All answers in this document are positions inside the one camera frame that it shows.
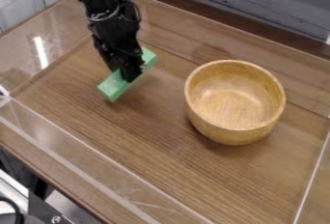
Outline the black cable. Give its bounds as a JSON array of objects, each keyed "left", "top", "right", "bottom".
[{"left": 0, "top": 195, "right": 24, "bottom": 224}]

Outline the brown wooden bowl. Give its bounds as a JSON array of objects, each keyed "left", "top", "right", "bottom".
[{"left": 184, "top": 60, "right": 286, "bottom": 146}]

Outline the black metal bracket with bolt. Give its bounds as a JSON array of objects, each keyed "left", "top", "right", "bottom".
[{"left": 28, "top": 192, "right": 73, "bottom": 224}]

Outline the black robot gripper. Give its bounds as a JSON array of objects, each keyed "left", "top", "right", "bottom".
[{"left": 88, "top": 4, "right": 143, "bottom": 82}]

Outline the clear acrylic tray wall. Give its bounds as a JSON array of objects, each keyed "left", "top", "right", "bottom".
[{"left": 0, "top": 93, "right": 213, "bottom": 224}]

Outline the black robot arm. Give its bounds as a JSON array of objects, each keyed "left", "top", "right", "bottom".
[{"left": 78, "top": 0, "right": 143, "bottom": 82}]

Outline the green rectangular block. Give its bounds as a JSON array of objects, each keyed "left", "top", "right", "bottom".
[{"left": 96, "top": 47, "right": 157, "bottom": 101}]

